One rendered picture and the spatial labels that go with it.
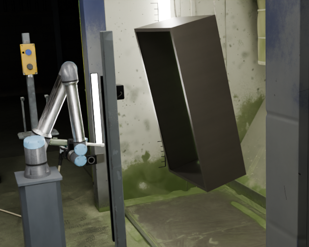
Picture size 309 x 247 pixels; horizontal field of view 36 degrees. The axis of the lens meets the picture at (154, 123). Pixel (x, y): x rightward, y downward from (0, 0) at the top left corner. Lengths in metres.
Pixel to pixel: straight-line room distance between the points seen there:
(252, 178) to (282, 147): 2.89
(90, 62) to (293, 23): 2.86
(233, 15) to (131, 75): 1.14
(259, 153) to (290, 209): 2.95
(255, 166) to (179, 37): 1.76
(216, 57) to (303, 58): 1.90
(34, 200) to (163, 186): 1.53
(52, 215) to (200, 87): 1.37
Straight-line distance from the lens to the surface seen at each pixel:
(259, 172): 4.42
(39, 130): 3.61
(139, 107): 4.32
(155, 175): 4.52
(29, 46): 4.22
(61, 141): 3.91
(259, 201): 4.32
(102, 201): 4.43
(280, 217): 1.67
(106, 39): 2.19
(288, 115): 1.53
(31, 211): 3.49
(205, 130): 3.35
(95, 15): 4.17
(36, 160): 3.45
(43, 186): 3.44
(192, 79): 3.24
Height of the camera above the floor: 1.66
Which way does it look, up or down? 12 degrees down
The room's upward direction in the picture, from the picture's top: 3 degrees counter-clockwise
